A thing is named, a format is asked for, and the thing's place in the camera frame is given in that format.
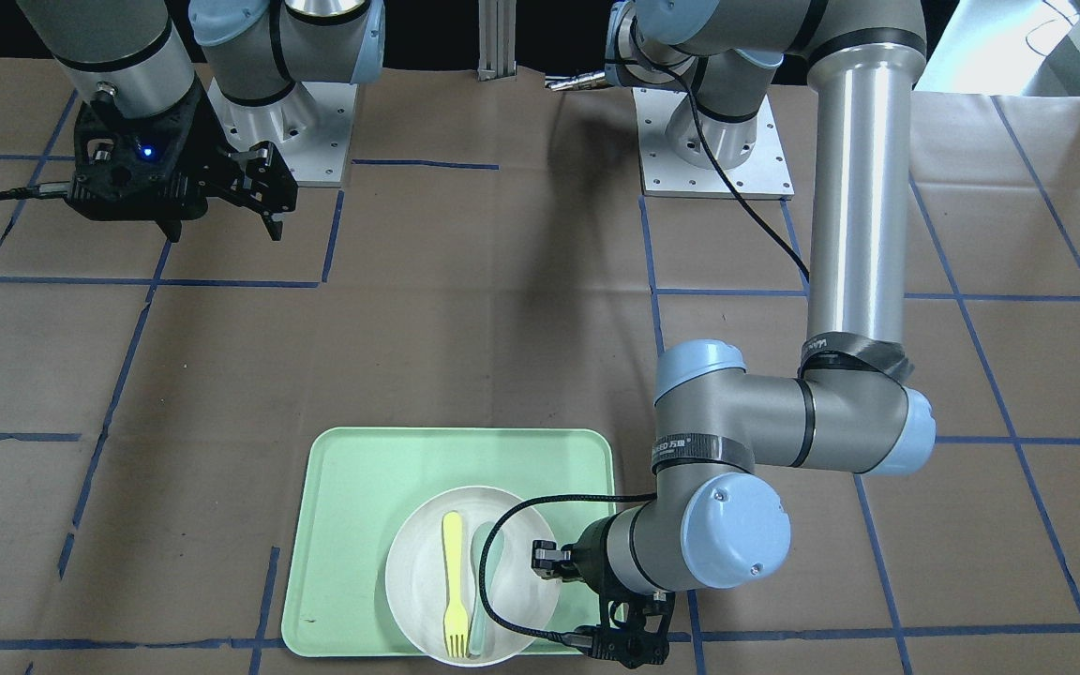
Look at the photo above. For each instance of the white round plate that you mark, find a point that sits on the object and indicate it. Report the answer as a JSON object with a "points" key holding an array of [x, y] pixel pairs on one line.
{"points": [[414, 577]]}

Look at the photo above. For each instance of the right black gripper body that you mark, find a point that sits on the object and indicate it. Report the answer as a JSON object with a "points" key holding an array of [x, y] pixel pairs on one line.
{"points": [[209, 161]]}

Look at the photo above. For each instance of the light green tray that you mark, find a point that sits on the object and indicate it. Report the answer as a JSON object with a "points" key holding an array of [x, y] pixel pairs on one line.
{"points": [[387, 528]]}

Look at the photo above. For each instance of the yellow plastic fork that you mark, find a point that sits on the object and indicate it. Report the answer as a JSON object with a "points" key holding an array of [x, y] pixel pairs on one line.
{"points": [[455, 620]]}

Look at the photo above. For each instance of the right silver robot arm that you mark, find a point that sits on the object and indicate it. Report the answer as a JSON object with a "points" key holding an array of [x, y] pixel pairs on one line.
{"points": [[257, 50]]}

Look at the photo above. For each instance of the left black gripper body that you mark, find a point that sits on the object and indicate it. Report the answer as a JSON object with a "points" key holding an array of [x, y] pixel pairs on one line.
{"points": [[592, 550]]}

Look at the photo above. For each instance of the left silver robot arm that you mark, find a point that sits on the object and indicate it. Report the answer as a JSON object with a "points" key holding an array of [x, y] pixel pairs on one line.
{"points": [[607, 279]]}

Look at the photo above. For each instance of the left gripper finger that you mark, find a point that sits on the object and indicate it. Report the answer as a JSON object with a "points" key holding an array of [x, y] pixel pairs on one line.
{"points": [[583, 641], [550, 562]]}

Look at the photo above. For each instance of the aluminium frame post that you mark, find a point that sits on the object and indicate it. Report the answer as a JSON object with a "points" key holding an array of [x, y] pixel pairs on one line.
{"points": [[497, 40]]}

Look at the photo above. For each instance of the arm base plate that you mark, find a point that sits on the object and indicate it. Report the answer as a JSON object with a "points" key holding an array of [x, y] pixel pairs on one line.
{"points": [[677, 163], [312, 128]]}

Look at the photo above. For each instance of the teal plastic spoon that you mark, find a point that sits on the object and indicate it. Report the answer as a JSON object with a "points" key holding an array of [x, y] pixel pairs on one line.
{"points": [[482, 582]]}

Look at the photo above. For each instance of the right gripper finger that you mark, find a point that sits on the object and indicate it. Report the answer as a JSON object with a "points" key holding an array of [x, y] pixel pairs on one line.
{"points": [[259, 180], [171, 227]]}

